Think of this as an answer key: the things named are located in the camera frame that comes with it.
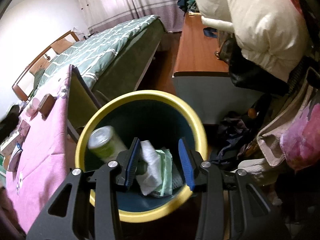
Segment pile of dark clothes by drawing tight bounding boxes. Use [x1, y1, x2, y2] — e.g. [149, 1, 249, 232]
[0, 105, 20, 140]

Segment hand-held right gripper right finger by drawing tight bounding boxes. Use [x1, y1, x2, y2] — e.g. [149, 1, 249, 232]
[178, 137, 292, 240]

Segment white black printed box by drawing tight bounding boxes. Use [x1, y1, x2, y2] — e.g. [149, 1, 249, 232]
[0, 131, 20, 152]

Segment small brown wallet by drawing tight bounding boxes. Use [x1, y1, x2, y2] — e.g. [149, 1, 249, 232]
[37, 94, 57, 120]

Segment pink white carton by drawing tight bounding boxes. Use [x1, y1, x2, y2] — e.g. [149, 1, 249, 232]
[19, 120, 31, 137]

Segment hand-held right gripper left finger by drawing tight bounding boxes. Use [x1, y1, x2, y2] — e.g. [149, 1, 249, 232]
[26, 137, 142, 240]

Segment heap of mixed clothes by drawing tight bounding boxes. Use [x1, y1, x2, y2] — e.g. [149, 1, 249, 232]
[177, 0, 201, 13]

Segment brown pillow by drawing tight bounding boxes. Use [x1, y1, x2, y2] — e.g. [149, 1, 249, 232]
[51, 40, 74, 55]
[29, 60, 50, 77]

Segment pink beige curtain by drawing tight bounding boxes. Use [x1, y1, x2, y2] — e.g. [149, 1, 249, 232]
[72, 0, 198, 34]

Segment white puffy jacket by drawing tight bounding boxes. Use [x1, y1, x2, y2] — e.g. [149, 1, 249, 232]
[191, 0, 312, 83]

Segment pink floral tablecloth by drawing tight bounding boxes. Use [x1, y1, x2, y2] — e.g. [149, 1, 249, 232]
[0, 65, 75, 235]

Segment wooden bed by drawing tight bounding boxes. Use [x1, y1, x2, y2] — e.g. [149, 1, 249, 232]
[12, 14, 167, 105]

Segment black leather bag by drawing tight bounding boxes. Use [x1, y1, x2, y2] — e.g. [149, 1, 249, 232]
[215, 39, 288, 94]

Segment yellow rimmed blue trash bin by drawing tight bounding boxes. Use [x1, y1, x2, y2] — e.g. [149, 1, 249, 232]
[75, 90, 209, 223]

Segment green plastic cup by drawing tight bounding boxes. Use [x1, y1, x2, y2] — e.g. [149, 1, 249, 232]
[88, 126, 128, 161]

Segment white tissue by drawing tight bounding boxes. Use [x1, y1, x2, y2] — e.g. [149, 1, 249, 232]
[136, 140, 163, 196]

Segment long wooden desk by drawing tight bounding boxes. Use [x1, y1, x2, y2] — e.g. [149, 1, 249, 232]
[172, 12, 252, 126]

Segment green plastic packet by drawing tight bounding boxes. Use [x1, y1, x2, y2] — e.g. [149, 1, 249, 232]
[149, 149, 173, 197]

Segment clear ribbed plastic cup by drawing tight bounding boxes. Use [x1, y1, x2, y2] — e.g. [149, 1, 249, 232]
[26, 97, 42, 117]

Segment dark clothes on floor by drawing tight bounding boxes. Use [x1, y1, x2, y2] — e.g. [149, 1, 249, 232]
[210, 116, 258, 161]

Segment pink floral quilted cloth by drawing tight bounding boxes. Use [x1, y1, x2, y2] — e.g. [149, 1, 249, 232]
[257, 80, 320, 171]

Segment green checked quilt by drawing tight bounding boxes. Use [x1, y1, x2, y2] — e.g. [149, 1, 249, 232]
[32, 14, 160, 91]

